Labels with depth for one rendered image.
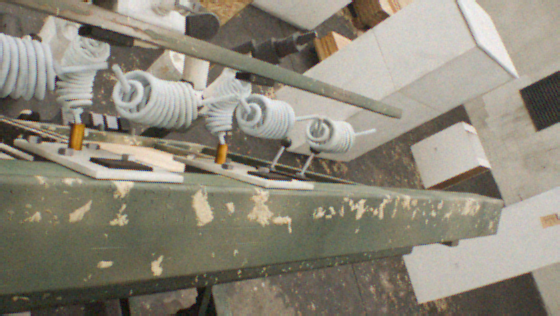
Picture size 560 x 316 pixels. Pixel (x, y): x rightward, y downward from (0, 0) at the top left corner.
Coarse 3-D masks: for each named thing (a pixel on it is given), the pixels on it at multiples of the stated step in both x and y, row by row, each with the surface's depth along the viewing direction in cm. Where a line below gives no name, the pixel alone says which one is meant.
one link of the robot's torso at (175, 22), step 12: (120, 0) 147; (132, 0) 148; (144, 0) 152; (120, 12) 147; (132, 12) 148; (144, 12) 152; (156, 12) 153; (156, 24) 156; (168, 24) 159; (180, 24) 162; (156, 48) 171
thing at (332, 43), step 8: (328, 32) 527; (320, 40) 534; (328, 40) 528; (336, 40) 521; (344, 40) 538; (312, 48) 532; (320, 48) 527; (328, 48) 525; (336, 48) 518; (320, 56) 519; (328, 56) 524
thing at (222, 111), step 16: (224, 80) 71; (240, 80) 72; (256, 80) 67; (272, 80) 70; (208, 112) 73; (224, 112) 73; (0, 128) 122; (16, 128) 115; (32, 128) 118; (208, 128) 74; (224, 128) 73; (224, 144) 74; (176, 160) 73; (192, 160) 71; (208, 160) 76; (224, 160) 74; (240, 176) 64; (256, 176) 65
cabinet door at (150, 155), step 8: (104, 144) 169; (112, 144) 174; (120, 144) 180; (120, 152) 155; (128, 152) 159; (136, 152) 165; (144, 152) 170; (152, 152) 176; (160, 152) 178; (144, 160) 145; (152, 160) 149; (160, 160) 154; (168, 160) 158; (168, 168) 133; (176, 168) 136; (184, 168) 145
